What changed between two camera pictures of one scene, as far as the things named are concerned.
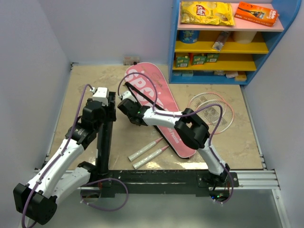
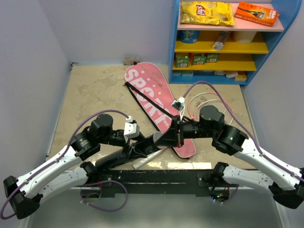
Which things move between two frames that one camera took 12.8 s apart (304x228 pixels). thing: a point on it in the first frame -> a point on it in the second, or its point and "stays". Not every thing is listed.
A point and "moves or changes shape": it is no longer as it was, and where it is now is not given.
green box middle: (199, 60) stays
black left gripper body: (110, 116) -> (128, 151)
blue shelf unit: (225, 54) stays
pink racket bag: (150, 88) stays
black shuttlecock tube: (103, 147) moves or changes shape
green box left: (182, 61) stays
